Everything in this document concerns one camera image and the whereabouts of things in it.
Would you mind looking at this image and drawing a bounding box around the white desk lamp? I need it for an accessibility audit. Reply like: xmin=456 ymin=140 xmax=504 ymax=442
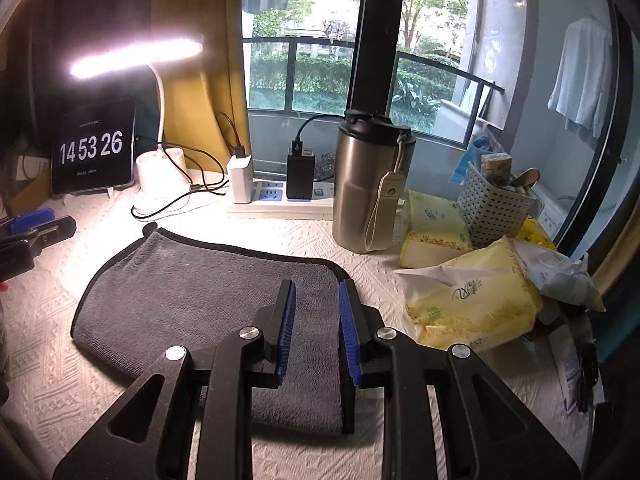
xmin=70 ymin=32 xmax=203 ymax=220

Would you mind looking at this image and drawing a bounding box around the tablet clock display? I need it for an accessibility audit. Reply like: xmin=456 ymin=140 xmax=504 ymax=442
xmin=51 ymin=100 xmax=136 ymax=196

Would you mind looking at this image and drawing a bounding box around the hanging white shirt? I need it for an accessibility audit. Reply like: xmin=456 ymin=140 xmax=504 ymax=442
xmin=548 ymin=18 xmax=613 ymax=144

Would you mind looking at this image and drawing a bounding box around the steel travel tumbler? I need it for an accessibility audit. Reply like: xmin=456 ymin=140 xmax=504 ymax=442
xmin=332 ymin=110 xmax=416 ymax=254

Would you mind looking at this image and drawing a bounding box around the purple and grey towel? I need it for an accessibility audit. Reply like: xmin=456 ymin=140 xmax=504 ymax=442
xmin=70 ymin=224 xmax=355 ymax=436

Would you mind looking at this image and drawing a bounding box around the yellow curtain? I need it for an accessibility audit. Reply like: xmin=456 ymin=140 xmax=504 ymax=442
xmin=151 ymin=0 xmax=252 ymax=170

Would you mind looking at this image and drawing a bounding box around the white USB charger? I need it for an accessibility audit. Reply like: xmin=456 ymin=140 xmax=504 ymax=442
xmin=227 ymin=155 xmax=254 ymax=205

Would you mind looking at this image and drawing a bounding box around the black power adapter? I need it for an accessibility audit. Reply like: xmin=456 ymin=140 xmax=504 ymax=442
xmin=286 ymin=150 xmax=316 ymax=200

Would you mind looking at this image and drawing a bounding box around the small yellow tissue pack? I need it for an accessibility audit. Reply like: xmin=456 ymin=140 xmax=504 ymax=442
xmin=399 ymin=190 xmax=473 ymax=269

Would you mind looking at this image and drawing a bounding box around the white power strip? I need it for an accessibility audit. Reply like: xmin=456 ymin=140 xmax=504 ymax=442
xmin=227 ymin=180 xmax=334 ymax=220

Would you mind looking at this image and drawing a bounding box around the crumpled white plastic bag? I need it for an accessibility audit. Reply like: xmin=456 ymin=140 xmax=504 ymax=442
xmin=510 ymin=238 xmax=605 ymax=312

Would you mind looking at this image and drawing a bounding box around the cardboard box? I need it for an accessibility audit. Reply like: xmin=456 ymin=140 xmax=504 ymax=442
xmin=8 ymin=170 xmax=51 ymax=217

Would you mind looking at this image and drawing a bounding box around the white perforated basket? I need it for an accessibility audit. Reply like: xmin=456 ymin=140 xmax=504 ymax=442
xmin=457 ymin=165 xmax=537 ymax=248

